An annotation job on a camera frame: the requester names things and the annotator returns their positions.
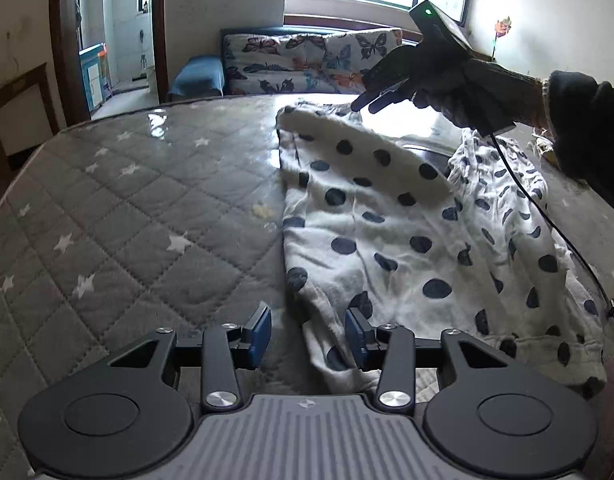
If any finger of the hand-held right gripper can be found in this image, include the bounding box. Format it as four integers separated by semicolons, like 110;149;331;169
368;72;419;115
350;45;413;114

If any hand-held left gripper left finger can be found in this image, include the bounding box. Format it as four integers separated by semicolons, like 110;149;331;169
108;305;273;415

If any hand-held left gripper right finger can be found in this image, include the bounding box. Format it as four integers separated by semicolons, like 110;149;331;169
344;307;512;415

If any white polka dot garment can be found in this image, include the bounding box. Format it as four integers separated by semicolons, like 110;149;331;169
275;100;608;402

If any person's right forearm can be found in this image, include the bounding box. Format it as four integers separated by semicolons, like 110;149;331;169
543;70;614;196

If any person's right hand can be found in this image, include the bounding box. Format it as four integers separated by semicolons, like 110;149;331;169
411;55;552;134

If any colourful flower decoration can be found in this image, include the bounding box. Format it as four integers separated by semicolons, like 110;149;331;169
489;15;514;62

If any butterfly print pillow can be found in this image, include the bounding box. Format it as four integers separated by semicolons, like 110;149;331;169
220;26;419;97

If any blue cushion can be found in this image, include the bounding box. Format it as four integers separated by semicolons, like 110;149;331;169
167;54;227;102

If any grey star quilted mattress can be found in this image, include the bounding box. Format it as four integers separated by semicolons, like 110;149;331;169
0;91;614;480

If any blue storage box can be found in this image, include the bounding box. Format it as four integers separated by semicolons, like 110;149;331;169
79;42;113;112

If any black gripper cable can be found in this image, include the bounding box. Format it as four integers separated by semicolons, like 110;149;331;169
488;131;614;335

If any dark wooden door frame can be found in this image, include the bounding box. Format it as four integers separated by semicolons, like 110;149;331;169
48;0;169;122

